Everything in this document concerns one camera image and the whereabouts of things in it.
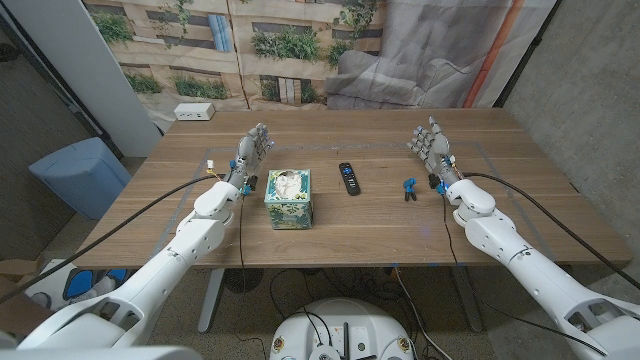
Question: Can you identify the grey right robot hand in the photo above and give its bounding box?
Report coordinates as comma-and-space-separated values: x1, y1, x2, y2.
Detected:
406, 116, 464, 187

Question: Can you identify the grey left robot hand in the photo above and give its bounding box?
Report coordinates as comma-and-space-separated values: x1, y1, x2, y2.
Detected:
223, 123, 276, 194

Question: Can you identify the black TV remote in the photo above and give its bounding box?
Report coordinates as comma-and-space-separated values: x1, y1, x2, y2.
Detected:
338, 162, 362, 197

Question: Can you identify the leaf print tissue box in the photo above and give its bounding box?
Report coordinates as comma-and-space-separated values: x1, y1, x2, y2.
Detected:
263, 168, 314, 231

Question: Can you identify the white power strip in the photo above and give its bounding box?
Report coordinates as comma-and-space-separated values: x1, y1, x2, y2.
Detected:
173, 102, 216, 122

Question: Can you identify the printed fabric backdrop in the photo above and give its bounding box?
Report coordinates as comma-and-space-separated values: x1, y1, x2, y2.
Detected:
82, 0, 559, 134

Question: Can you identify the black round floor base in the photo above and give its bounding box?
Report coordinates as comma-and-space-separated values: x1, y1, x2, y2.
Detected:
223, 268, 265, 295

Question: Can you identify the white table leg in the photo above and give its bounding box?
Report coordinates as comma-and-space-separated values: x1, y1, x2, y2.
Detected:
451, 264, 484, 334
197, 268, 226, 335

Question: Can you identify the blue plastic bin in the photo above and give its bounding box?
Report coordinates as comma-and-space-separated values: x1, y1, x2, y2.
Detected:
28, 136, 133, 221

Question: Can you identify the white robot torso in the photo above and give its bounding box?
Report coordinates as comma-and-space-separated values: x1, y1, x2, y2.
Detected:
269, 297, 416, 360

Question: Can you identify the white blue floor device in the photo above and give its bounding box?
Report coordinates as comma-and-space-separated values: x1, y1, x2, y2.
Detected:
24, 258, 131, 311

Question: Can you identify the white robot chest cover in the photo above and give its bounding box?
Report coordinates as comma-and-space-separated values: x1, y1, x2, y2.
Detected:
0, 345, 204, 360

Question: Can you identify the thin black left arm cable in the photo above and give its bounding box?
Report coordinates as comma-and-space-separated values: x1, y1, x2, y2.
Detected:
237, 193, 247, 274

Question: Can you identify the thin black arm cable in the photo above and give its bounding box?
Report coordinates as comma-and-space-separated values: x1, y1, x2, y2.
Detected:
441, 192, 609, 357
237, 193, 247, 274

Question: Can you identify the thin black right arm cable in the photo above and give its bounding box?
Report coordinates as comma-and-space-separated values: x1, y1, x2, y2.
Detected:
441, 192, 609, 357

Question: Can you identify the black backdrop frame pole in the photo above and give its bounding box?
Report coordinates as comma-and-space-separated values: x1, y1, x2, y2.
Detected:
493, 0, 563, 108

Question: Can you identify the white floor cable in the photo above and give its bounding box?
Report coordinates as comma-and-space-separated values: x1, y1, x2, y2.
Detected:
393, 267, 444, 360

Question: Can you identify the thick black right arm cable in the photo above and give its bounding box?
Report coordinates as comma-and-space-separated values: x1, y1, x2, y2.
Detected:
460, 171, 640, 291

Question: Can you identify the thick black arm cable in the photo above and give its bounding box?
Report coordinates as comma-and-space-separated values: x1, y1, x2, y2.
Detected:
0, 173, 224, 305
460, 171, 640, 291

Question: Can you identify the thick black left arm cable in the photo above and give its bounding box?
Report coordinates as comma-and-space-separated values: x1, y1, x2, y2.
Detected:
0, 173, 224, 305

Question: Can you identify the white wall panel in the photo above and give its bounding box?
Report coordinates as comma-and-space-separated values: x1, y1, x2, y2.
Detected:
0, 0, 164, 159

